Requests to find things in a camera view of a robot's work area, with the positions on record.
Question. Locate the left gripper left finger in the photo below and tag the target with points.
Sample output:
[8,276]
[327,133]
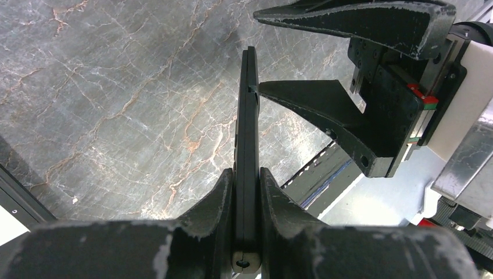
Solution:
[194,245]

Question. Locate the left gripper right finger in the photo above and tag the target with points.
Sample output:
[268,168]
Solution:
[298,245]

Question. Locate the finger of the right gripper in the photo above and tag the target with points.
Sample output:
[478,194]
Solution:
[416,29]
[327,115]

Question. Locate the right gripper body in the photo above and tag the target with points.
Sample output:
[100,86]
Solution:
[434,81]

